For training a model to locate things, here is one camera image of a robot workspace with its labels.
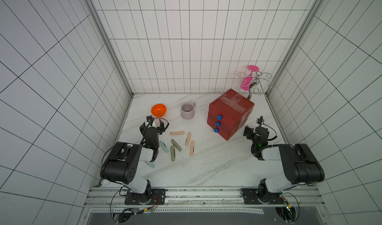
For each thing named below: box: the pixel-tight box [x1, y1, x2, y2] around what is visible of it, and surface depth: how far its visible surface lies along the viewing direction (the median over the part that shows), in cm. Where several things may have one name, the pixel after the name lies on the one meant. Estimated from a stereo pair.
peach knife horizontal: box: [169, 130, 186, 135], surface depth 100 cm
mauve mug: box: [181, 101, 196, 120], surface depth 106 cm
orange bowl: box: [151, 103, 167, 118], surface depth 107 cm
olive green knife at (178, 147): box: [170, 138, 183, 152], surface depth 92 cm
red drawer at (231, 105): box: [208, 88, 255, 121], surface depth 87 cm
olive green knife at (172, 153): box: [170, 144, 176, 162], surface depth 89 cm
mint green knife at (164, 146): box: [159, 140, 170, 153], surface depth 92 cm
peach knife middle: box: [185, 131, 192, 147], surface depth 95 cm
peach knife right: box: [189, 140, 195, 157], surface depth 91 cm
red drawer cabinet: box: [206, 88, 255, 141], surface depth 87 cm
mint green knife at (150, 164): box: [144, 161, 156, 169], surface depth 86 cm
